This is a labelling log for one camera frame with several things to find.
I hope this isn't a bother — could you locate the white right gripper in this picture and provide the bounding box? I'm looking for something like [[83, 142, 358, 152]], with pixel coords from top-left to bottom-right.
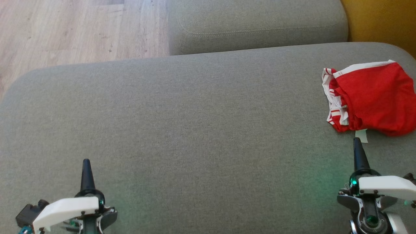
[[349, 137, 416, 201]]

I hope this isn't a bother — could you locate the red basketball jersey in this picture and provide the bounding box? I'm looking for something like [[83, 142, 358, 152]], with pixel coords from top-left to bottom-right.
[[321, 59, 416, 144]]

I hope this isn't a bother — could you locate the yellow sofa cushion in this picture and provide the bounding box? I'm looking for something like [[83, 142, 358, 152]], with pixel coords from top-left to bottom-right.
[[340, 0, 416, 59]]

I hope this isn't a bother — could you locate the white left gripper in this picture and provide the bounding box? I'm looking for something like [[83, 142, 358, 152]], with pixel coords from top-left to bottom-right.
[[32, 158, 106, 232]]

